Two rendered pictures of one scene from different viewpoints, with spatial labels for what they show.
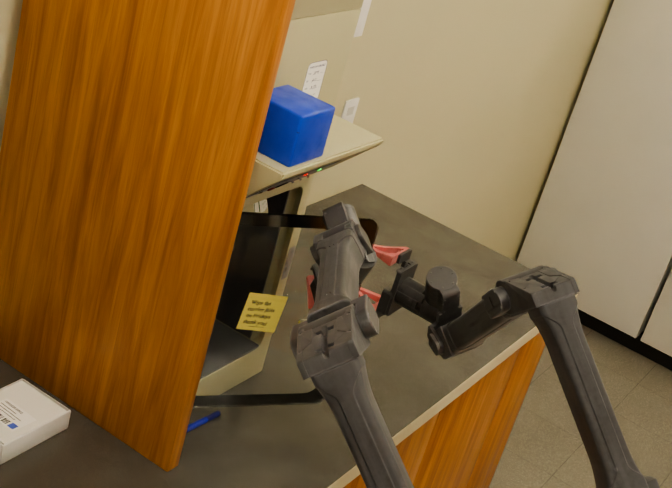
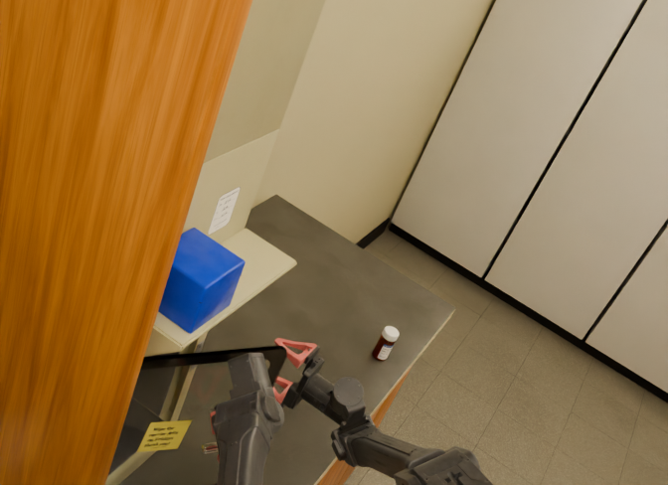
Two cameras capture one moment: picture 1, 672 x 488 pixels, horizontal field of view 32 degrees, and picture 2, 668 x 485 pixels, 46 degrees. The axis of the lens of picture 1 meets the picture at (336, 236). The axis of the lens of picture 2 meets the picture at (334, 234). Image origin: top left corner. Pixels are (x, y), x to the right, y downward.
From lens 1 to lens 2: 88 cm
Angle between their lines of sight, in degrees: 10
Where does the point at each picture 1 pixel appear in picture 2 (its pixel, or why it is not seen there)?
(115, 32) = not seen: outside the picture
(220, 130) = (106, 311)
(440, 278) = (347, 392)
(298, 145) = (201, 312)
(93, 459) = not seen: outside the picture
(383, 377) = (286, 431)
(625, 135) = (487, 124)
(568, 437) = (428, 368)
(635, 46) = (502, 55)
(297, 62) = (205, 201)
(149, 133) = (28, 293)
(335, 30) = (250, 158)
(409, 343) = not seen: hidden behind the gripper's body
